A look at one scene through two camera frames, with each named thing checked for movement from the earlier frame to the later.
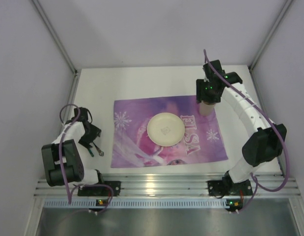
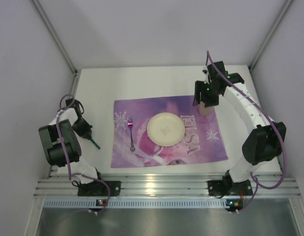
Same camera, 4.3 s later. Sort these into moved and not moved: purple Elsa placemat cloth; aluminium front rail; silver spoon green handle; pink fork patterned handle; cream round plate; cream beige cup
Moved: silver spoon green handle; pink fork patterned handle
Not moved: cream round plate; aluminium front rail; cream beige cup; purple Elsa placemat cloth
